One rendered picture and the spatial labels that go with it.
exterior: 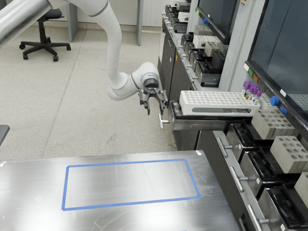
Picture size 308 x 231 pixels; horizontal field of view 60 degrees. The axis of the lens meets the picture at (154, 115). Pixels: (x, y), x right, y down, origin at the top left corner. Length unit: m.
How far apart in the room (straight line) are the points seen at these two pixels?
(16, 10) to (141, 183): 0.79
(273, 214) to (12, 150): 1.79
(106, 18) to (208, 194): 0.76
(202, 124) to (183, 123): 0.07
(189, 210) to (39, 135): 1.72
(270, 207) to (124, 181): 0.40
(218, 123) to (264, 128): 0.18
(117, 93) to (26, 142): 1.01
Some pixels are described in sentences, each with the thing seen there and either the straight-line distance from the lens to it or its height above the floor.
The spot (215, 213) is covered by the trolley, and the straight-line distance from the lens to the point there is 0.72.
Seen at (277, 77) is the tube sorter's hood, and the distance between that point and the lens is 0.94.
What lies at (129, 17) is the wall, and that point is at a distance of 4.52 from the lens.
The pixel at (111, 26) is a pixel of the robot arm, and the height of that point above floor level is 1.04.
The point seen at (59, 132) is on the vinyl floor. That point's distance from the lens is 2.25.
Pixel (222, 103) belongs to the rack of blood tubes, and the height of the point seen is 0.86.
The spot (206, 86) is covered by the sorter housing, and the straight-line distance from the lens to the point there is 1.42.
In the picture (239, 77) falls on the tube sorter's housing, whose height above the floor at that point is 0.90.
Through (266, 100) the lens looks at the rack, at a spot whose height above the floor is 0.86.
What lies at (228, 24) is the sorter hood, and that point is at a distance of 1.35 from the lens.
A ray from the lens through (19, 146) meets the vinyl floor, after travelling 2.20.
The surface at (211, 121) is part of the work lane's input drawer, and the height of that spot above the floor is 0.80.
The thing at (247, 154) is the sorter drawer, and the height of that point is 0.80.
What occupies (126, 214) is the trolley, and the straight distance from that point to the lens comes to 0.68.
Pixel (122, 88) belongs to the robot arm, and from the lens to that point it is 1.39.
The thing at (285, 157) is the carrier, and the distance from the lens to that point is 0.89.
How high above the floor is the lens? 1.38
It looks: 35 degrees down
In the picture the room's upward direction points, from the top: 6 degrees clockwise
